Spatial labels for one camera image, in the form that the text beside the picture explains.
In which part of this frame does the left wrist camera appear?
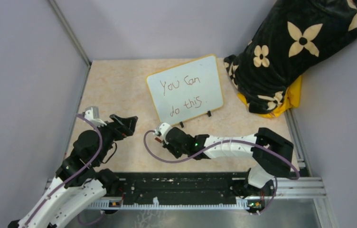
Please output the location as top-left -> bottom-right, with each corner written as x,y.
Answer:
84,106 -> 106,127

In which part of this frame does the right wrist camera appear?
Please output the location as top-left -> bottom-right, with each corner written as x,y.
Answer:
154,123 -> 172,142

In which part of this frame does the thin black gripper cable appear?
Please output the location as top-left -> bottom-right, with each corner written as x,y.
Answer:
101,142 -> 118,164

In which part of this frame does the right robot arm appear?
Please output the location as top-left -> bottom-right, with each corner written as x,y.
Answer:
156,123 -> 294,196

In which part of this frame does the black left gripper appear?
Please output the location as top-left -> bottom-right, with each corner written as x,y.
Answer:
91,114 -> 138,165

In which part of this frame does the aluminium frame rail right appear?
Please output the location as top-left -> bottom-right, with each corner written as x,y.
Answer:
285,109 -> 339,228

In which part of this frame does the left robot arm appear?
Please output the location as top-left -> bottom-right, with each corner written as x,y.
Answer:
8,113 -> 138,228

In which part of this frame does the yellow framed whiteboard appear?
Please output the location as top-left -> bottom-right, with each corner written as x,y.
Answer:
146,54 -> 224,125

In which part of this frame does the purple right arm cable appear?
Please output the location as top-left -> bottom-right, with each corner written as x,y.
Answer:
143,129 -> 301,216

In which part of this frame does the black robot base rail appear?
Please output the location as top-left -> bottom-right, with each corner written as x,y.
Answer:
81,171 -> 275,210

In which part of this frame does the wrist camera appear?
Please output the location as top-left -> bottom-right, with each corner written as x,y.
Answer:
84,106 -> 106,127
154,123 -> 172,142

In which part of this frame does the yellow cloth under blanket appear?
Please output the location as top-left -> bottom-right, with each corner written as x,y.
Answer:
254,75 -> 303,119

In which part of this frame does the black floral blanket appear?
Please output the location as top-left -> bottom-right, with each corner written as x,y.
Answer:
224,0 -> 357,114

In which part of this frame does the aluminium frame post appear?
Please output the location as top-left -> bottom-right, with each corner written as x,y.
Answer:
46,0 -> 92,67

